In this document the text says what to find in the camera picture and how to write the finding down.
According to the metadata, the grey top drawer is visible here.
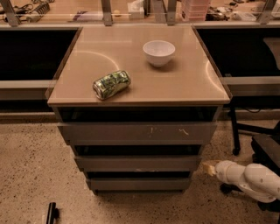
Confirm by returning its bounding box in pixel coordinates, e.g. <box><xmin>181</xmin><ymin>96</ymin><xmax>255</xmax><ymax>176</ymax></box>
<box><xmin>59</xmin><ymin>122</ymin><xmax>217</xmax><ymax>145</ymax></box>

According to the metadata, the grey bottom drawer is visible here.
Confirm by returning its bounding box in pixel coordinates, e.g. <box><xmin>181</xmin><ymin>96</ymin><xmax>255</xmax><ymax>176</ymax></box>
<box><xmin>87</xmin><ymin>178</ymin><xmax>191</xmax><ymax>191</ymax></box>

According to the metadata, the grey drawer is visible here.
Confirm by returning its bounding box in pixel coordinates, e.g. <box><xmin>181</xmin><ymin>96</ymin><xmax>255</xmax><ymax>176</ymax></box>
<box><xmin>74</xmin><ymin>156</ymin><xmax>201</xmax><ymax>172</ymax></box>
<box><xmin>59</xmin><ymin>122</ymin><xmax>217</xmax><ymax>145</ymax></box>
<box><xmin>87</xmin><ymin>178</ymin><xmax>191</xmax><ymax>191</ymax></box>

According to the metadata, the grey drawer cabinet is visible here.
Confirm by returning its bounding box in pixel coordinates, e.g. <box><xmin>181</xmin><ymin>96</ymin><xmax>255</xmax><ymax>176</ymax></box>
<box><xmin>48</xmin><ymin>24</ymin><xmax>230</xmax><ymax>181</ymax></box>

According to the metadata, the black object on floor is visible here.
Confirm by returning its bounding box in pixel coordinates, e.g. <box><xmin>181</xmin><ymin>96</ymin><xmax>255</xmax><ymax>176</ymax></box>
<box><xmin>46</xmin><ymin>202</ymin><xmax>60</xmax><ymax>224</ymax></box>

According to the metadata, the black chair leg with caster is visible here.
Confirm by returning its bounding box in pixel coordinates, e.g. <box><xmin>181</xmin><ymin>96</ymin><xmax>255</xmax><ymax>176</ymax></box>
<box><xmin>227</xmin><ymin>96</ymin><xmax>277</xmax><ymax>156</ymax></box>

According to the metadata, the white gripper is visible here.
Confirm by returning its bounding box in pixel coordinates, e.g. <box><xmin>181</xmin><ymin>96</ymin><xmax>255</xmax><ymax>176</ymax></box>
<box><xmin>202</xmin><ymin>160</ymin><xmax>245</xmax><ymax>185</ymax></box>

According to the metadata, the white ceramic bowl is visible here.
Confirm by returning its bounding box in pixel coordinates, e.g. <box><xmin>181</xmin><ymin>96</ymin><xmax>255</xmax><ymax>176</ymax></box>
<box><xmin>143</xmin><ymin>40</ymin><xmax>176</xmax><ymax>67</ymax></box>

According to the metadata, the crushed green soda can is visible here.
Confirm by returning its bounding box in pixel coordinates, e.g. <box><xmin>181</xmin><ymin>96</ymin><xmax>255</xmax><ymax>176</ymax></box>
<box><xmin>93</xmin><ymin>70</ymin><xmax>131</xmax><ymax>100</ymax></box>

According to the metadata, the white tissue box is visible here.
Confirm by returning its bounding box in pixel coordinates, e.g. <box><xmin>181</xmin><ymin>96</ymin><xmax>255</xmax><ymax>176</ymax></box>
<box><xmin>127</xmin><ymin>0</ymin><xmax>144</xmax><ymax>19</ymax></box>

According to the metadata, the pink stacked storage box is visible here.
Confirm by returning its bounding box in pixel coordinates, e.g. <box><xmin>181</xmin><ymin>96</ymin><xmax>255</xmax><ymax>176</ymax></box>
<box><xmin>181</xmin><ymin>0</ymin><xmax>211</xmax><ymax>21</ymax></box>

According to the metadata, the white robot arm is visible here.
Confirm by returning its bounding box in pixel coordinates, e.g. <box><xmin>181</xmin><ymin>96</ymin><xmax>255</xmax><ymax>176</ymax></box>
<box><xmin>202</xmin><ymin>160</ymin><xmax>280</xmax><ymax>203</ymax></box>

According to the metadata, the black office chair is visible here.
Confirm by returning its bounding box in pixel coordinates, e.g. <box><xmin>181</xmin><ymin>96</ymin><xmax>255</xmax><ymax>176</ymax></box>
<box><xmin>220</xmin><ymin>119</ymin><xmax>280</xmax><ymax>224</ymax></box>

